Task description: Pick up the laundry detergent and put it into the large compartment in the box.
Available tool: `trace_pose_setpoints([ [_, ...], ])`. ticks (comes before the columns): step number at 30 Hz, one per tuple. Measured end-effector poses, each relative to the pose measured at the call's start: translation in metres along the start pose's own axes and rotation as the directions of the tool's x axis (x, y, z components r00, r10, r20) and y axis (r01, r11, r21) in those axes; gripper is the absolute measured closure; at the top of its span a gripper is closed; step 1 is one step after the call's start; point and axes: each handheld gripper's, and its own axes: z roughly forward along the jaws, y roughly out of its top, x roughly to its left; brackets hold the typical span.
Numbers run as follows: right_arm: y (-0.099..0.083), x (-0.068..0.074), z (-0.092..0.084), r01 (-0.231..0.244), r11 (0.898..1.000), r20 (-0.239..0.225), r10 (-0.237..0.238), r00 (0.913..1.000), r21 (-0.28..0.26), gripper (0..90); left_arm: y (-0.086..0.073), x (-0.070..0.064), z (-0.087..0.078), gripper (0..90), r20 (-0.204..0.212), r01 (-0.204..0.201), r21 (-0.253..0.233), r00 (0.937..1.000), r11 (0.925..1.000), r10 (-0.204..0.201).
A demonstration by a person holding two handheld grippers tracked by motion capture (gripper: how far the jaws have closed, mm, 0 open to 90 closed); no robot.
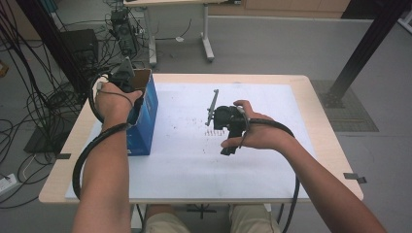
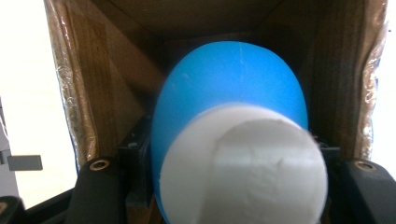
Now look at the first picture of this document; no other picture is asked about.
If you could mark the black electronics device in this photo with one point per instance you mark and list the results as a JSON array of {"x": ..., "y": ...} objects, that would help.
[{"x": 124, "y": 32}]

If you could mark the white paper sheet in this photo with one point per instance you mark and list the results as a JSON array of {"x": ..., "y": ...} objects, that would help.
[{"x": 210, "y": 171}]

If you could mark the person's right leg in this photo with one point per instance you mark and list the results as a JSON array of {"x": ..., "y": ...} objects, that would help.
[{"x": 254, "y": 221}]

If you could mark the blue cardboard box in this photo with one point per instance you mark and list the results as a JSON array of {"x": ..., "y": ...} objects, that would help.
[{"x": 147, "y": 129}]

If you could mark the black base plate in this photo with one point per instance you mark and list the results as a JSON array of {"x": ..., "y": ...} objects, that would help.
[{"x": 39, "y": 142}]

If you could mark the black metal pole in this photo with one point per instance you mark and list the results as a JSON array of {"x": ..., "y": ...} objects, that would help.
[{"x": 48, "y": 39}]

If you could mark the white desk with metal legs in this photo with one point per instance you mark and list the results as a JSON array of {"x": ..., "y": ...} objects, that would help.
[{"x": 207, "y": 48}]

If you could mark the black tape strip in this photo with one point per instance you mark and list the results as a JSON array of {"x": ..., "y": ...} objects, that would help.
[
  {"x": 63, "y": 156},
  {"x": 354, "y": 177}
]

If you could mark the wooden cabinet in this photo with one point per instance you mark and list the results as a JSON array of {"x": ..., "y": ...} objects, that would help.
[{"x": 291, "y": 6}]

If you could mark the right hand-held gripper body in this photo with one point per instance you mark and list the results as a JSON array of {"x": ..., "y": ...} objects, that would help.
[{"x": 228, "y": 118}]

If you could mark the black metal frame post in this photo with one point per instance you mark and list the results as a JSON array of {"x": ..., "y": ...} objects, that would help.
[{"x": 366, "y": 48}]

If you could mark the person's left hand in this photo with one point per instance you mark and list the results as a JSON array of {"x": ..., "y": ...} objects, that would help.
[{"x": 113, "y": 103}]

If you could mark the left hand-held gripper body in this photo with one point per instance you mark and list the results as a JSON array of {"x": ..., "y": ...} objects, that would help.
[{"x": 124, "y": 76}]

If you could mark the black equipment case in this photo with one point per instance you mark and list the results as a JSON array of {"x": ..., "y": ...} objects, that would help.
[{"x": 81, "y": 45}]

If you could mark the person's leg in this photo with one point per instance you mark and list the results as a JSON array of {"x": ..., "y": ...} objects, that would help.
[
  {"x": 168, "y": 221},
  {"x": 254, "y": 221}
]

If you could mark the person's left leg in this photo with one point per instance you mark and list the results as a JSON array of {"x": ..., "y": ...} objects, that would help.
[{"x": 168, "y": 221}]

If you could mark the white power strip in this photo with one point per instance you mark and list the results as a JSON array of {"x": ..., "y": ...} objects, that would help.
[{"x": 8, "y": 184}]

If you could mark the person's right hand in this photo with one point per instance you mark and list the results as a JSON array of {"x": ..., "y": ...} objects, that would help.
[{"x": 265, "y": 132}]

